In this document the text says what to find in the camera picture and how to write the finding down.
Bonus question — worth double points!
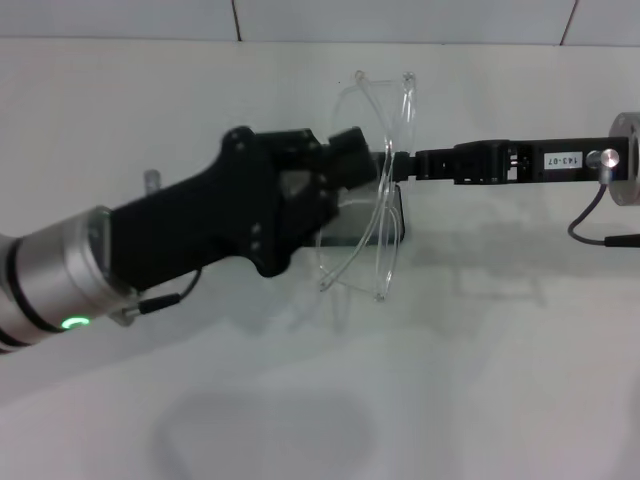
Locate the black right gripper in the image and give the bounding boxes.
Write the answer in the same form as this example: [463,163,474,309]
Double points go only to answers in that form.
[398,134,629,187]

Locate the black glasses case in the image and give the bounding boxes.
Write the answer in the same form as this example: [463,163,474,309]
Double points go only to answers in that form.
[319,182,413,249]

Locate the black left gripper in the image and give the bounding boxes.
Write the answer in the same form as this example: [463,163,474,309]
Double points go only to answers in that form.
[107,126,379,294]

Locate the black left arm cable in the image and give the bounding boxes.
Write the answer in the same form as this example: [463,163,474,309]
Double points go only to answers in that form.
[119,268,204,322]

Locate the clear white glasses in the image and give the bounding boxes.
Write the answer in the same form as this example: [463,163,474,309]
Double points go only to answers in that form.
[315,69,419,304]

